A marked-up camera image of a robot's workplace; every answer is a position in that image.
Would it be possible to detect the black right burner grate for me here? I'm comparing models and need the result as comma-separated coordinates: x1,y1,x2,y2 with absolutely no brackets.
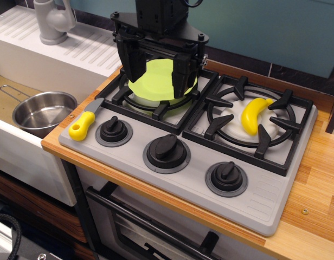
183,75,316,176

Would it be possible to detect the grey toy stove top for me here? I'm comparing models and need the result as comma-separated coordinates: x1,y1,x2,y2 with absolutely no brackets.
58,67,318,237

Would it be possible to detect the white toy sink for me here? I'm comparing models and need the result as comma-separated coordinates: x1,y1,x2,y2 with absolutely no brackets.
0,5,120,206

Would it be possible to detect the yellow toy banana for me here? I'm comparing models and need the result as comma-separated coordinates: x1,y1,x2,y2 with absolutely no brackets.
241,97,274,135

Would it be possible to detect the grey toy faucet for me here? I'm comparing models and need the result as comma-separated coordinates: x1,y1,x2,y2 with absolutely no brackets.
34,0,76,46

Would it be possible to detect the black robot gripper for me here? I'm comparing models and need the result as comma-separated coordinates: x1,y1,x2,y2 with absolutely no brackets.
111,1,209,99

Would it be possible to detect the black left burner grate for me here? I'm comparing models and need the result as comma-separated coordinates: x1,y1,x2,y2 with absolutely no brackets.
95,69,219,135

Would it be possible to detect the black oven door handle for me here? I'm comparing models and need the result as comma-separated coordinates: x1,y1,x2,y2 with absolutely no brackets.
85,182,219,259

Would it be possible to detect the stainless steel pot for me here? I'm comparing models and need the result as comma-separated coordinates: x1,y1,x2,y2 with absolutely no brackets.
0,84,78,139

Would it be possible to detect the light green plastic plate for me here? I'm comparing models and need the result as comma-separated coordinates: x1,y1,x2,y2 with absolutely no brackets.
128,58,199,100

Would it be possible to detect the black middle stove knob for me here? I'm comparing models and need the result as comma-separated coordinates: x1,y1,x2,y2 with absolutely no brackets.
143,134,191,174

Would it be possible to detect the black braided cable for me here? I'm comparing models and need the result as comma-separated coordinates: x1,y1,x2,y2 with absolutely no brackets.
0,213,22,260

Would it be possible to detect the black burner grate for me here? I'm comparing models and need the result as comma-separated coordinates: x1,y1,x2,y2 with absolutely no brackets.
95,69,219,135
183,75,316,176

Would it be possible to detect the toy oven door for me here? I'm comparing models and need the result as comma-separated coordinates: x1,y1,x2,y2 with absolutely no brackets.
76,167,270,259

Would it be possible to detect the black left stove knob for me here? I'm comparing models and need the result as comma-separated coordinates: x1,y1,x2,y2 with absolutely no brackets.
95,116,133,147

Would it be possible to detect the black right stove knob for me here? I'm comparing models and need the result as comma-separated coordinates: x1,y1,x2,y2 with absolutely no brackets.
205,161,248,198

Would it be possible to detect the black stove knob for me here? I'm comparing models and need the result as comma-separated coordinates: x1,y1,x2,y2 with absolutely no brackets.
95,116,133,147
143,134,191,174
205,161,248,198

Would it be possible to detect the yellow handled toy knife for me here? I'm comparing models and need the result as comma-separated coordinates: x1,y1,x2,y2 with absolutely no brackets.
68,97,104,141

